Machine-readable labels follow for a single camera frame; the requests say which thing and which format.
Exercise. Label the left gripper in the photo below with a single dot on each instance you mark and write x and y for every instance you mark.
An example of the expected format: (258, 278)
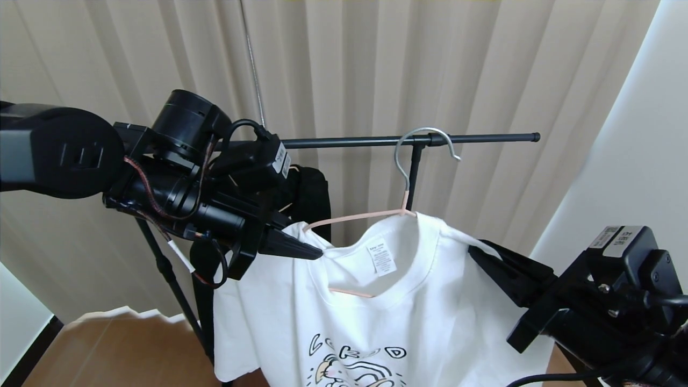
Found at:
(215, 215)

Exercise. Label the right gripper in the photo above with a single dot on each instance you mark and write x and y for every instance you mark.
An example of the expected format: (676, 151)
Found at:
(591, 333)

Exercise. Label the black shorts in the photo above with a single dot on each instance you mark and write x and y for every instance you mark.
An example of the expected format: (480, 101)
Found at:
(314, 204)

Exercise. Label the white garment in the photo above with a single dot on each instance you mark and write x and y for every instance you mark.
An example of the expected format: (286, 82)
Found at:
(430, 322)

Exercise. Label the pink clothes hanger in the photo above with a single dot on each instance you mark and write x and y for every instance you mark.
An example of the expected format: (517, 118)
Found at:
(400, 161)

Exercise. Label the black clothes rack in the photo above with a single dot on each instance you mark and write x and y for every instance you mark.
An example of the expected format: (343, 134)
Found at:
(376, 141)

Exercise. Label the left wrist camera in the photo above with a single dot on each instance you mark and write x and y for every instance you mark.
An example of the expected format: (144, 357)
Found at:
(252, 166)

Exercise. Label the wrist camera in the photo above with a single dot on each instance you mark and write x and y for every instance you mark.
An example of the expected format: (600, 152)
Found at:
(252, 166)
(629, 258)

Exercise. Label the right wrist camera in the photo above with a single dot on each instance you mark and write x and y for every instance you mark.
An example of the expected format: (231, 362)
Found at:
(629, 258)

